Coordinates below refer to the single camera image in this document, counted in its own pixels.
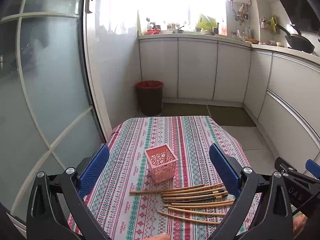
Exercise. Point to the dark bin with red liner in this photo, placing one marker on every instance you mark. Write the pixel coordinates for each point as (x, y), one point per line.
(149, 96)

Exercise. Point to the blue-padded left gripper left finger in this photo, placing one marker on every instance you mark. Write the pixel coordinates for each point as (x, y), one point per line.
(45, 217)

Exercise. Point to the frosted glass sliding door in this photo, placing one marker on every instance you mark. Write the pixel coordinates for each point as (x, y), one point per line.
(48, 121)

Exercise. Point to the black frying pan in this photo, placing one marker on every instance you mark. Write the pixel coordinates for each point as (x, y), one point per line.
(297, 41)

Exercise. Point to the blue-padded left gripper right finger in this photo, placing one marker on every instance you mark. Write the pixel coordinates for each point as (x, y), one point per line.
(273, 216)

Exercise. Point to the black gold-banded chopstick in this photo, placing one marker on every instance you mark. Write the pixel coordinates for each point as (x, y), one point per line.
(195, 200)
(196, 196)

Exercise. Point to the pink perforated utensil holder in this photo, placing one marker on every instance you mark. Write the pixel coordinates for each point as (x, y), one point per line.
(161, 162)

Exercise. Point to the green bag on counter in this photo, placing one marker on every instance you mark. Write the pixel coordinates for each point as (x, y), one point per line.
(206, 23)

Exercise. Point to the dark green floor mat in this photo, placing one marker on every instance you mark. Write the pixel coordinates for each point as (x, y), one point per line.
(230, 116)
(181, 109)

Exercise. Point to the bamboo chopstick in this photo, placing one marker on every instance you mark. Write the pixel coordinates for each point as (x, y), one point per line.
(196, 212)
(193, 194)
(202, 205)
(202, 202)
(189, 219)
(196, 189)

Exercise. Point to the person's hand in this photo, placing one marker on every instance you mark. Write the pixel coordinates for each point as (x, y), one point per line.
(161, 236)

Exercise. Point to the white kitchen cabinets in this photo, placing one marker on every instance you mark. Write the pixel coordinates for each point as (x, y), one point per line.
(277, 87)

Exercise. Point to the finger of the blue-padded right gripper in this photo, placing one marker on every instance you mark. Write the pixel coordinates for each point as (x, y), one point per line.
(313, 168)

